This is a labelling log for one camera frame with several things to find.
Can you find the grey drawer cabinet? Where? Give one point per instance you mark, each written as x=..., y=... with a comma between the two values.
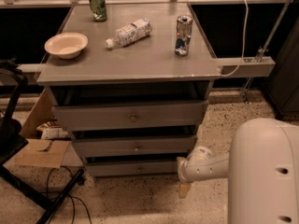
x=146, y=71

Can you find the grey metal rail beam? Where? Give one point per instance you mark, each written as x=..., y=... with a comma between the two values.
x=245, y=67

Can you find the grey drawer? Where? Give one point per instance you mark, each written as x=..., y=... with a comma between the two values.
x=132, y=115
x=133, y=168
x=134, y=146

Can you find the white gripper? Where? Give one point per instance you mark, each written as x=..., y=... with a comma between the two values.
x=193, y=166

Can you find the white bowl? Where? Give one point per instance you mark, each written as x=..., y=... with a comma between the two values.
x=66, y=45

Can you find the grey middle drawer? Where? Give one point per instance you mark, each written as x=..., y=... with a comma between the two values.
x=134, y=146

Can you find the green soda can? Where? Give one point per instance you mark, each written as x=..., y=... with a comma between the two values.
x=98, y=9

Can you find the leaning cardboard board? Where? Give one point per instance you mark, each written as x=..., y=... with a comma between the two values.
x=39, y=114

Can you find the crumpled snack bag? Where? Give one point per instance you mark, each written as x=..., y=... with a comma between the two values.
x=52, y=130

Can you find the flat cardboard piece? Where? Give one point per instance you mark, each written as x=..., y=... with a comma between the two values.
x=42, y=153

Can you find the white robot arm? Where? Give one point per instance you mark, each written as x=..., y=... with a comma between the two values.
x=262, y=169

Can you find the grey top drawer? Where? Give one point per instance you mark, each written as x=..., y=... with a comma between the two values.
x=132, y=115

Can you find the grey bottom drawer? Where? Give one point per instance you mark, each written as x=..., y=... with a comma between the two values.
x=133, y=168

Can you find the clear plastic water bottle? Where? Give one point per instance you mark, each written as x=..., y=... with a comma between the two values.
x=130, y=33

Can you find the dark cabinet at right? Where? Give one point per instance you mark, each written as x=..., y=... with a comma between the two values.
x=282, y=86

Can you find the silver blue energy can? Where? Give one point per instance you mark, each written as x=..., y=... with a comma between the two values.
x=184, y=35

